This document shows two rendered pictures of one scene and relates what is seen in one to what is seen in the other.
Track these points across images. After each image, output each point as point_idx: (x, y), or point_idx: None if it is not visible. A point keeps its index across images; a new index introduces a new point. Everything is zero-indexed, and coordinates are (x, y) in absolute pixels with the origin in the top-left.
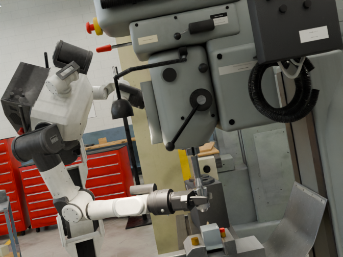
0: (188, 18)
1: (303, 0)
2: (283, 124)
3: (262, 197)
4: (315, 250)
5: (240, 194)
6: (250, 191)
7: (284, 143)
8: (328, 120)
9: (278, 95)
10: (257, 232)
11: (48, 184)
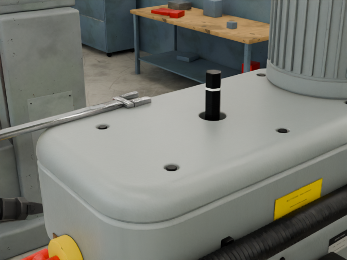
0: (299, 254)
1: None
2: (70, 84)
3: (34, 185)
4: None
5: (0, 183)
6: (16, 178)
7: (69, 111)
8: None
9: (66, 43)
10: (27, 236)
11: None
